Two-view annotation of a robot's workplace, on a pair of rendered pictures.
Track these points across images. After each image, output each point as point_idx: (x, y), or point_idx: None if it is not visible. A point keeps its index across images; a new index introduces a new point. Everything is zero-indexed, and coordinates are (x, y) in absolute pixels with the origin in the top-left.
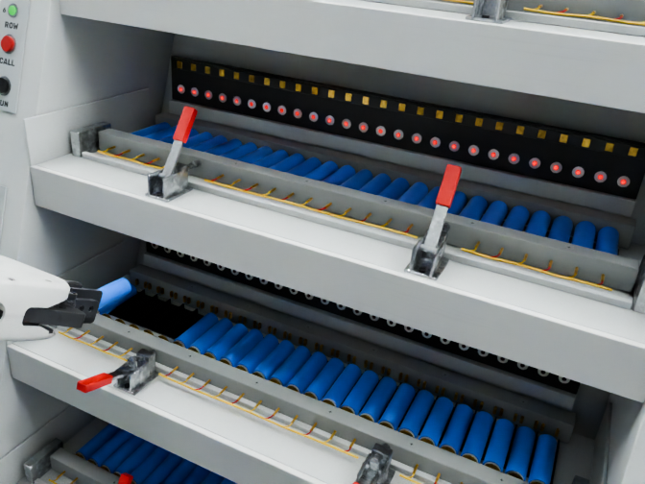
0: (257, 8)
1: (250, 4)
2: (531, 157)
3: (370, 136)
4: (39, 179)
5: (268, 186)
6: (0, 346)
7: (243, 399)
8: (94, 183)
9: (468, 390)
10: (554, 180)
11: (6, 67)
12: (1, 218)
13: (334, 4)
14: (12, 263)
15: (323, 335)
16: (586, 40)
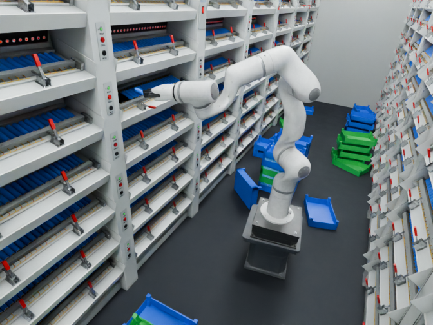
0: (151, 14)
1: (149, 13)
2: (154, 26)
3: (131, 31)
4: (117, 74)
5: (142, 51)
6: (119, 123)
7: (152, 97)
8: (130, 68)
9: (159, 75)
10: (157, 29)
11: (103, 47)
12: (112, 90)
13: (162, 11)
14: (160, 86)
15: (138, 81)
16: (186, 11)
